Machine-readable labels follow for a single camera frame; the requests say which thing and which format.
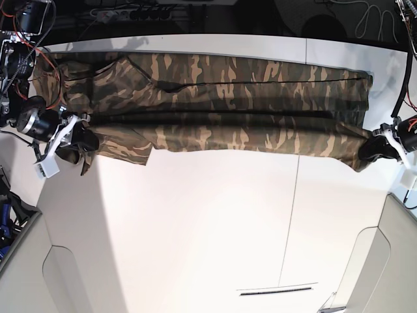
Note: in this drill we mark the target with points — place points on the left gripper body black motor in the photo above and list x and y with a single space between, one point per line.
403 133

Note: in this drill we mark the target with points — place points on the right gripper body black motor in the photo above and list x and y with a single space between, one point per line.
48 126

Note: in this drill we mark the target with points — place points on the camouflage T-shirt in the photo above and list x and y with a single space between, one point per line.
139 102

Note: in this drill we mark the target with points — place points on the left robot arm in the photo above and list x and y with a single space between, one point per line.
407 11

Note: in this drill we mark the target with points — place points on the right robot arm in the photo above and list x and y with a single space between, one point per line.
24 25

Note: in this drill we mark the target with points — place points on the blue black items bin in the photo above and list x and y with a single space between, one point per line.
15 215

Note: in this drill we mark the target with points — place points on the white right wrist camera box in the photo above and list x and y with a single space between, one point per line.
46 166

